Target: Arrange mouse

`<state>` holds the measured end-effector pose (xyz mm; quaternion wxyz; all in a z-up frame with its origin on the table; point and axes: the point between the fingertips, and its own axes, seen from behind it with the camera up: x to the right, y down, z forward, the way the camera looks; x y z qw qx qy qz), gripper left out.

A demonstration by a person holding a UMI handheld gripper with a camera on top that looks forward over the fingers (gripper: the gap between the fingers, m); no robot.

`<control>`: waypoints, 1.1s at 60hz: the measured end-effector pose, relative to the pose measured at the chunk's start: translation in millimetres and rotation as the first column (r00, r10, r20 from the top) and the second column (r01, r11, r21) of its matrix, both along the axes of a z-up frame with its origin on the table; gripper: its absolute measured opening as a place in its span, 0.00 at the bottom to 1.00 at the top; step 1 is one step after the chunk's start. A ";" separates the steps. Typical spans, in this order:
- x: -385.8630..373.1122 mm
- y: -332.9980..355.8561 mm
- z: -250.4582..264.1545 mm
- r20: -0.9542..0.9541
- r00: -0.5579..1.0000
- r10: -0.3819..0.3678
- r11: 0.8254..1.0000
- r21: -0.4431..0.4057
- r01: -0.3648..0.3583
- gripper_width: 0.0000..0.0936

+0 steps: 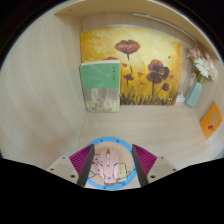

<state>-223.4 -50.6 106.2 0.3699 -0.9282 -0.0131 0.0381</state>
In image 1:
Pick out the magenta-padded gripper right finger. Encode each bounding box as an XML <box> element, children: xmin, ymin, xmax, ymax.
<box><xmin>131</xmin><ymin>143</ymin><xmax>179</xmax><ymax>188</ymax></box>

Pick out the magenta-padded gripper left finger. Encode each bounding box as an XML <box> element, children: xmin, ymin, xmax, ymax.
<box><xmin>45</xmin><ymin>143</ymin><xmax>96</xmax><ymax>188</ymax></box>

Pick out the round blue-rimmed cartoon mouse pad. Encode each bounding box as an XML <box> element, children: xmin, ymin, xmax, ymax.
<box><xmin>81</xmin><ymin>136</ymin><xmax>138</xmax><ymax>192</ymax></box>

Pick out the orange covered book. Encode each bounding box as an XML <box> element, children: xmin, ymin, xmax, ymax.
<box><xmin>199</xmin><ymin>101</ymin><xmax>224</xmax><ymax>140</ymax></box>

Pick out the pale teal faceted vase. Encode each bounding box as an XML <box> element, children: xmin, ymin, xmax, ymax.
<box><xmin>184</xmin><ymin>80</ymin><xmax>203</xmax><ymax>110</ymax></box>

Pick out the green covered book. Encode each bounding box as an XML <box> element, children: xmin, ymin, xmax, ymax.
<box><xmin>79</xmin><ymin>59</ymin><xmax>122</xmax><ymax>114</ymax></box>

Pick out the pink and white flower bouquet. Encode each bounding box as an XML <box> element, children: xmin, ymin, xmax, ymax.
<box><xmin>185</xmin><ymin>46</ymin><xmax>219</xmax><ymax>84</ymax></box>

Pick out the yellow poppy flower painting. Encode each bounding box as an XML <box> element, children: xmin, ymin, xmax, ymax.
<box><xmin>79</xmin><ymin>26</ymin><xmax>184</xmax><ymax>107</ymax></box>

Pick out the slim white light bar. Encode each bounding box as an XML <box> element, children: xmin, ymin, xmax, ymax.
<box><xmin>133</xmin><ymin>12</ymin><xmax>201</xmax><ymax>44</ymax></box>

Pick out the light wooden shelf board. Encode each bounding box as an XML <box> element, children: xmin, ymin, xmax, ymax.
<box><xmin>53</xmin><ymin>0</ymin><xmax>221</xmax><ymax>61</ymax></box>

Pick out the white power adapter with cable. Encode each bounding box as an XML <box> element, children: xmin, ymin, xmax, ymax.
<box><xmin>175</xmin><ymin>89</ymin><xmax>186</xmax><ymax>104</ymax></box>

